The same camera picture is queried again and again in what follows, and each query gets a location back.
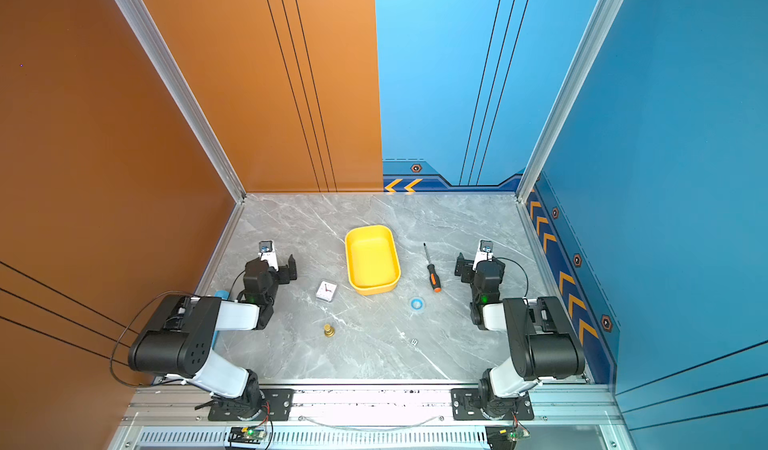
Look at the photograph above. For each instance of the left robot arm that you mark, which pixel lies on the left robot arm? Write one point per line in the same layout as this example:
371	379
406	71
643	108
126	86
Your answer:
178	341

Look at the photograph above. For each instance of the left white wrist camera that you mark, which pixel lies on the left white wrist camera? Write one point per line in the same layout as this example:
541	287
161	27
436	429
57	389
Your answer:
268	254

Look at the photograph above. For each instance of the green circuit board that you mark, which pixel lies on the green circuit board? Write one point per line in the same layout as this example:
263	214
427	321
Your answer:
505	438
247	437

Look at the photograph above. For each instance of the yellow plastic bin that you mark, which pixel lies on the yellow plastic bin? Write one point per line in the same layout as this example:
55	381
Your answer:
372	262

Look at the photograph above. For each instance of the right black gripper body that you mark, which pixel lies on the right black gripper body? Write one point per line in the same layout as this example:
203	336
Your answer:
469	269

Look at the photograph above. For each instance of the right green circuit board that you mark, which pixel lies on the right green circuit board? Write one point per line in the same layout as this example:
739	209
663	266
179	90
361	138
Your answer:
505	438

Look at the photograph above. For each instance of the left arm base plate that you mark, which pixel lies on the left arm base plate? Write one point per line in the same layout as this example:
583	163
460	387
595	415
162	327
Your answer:
275	405

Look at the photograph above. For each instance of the left aluminium corner post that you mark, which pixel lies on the left aluminium corner post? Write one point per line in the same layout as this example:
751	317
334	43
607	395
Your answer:
152	42

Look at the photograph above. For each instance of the light blue tube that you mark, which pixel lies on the light blue tube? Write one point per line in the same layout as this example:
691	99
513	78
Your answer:
221	295

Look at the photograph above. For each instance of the aluminium front rail frame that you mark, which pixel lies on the aluminium front rail frame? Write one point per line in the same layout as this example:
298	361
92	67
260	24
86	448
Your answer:
376	415

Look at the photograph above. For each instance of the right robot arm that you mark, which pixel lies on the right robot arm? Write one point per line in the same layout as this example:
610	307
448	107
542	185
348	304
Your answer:
542	344

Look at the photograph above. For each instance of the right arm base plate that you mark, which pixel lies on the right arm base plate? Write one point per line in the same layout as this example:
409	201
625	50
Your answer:
467	404

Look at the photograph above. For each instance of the orange black screwdriver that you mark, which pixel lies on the orange black screwdriver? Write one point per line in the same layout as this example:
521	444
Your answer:
434	279

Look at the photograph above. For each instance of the right aluminium corner post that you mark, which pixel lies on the right aluminium corner post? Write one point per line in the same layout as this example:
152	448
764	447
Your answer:
594	36

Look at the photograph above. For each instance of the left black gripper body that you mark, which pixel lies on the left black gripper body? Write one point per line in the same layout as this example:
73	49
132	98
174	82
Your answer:
280	272

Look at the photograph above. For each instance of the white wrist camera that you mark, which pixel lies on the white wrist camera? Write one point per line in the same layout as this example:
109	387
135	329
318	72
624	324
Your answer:
268	254
484	252

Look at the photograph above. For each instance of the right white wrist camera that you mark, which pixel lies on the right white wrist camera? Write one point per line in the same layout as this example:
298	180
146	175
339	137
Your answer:
484	252

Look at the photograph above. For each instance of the aluminium corner post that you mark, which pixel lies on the aluminium corner post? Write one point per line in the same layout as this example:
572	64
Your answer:
152	42
594	36

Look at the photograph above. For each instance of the small white square clock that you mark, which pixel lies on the small white square clock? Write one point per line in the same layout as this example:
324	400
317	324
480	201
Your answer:
326	291

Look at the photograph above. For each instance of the left green circuit board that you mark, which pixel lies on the left green circuit board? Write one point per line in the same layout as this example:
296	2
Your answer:
247	437

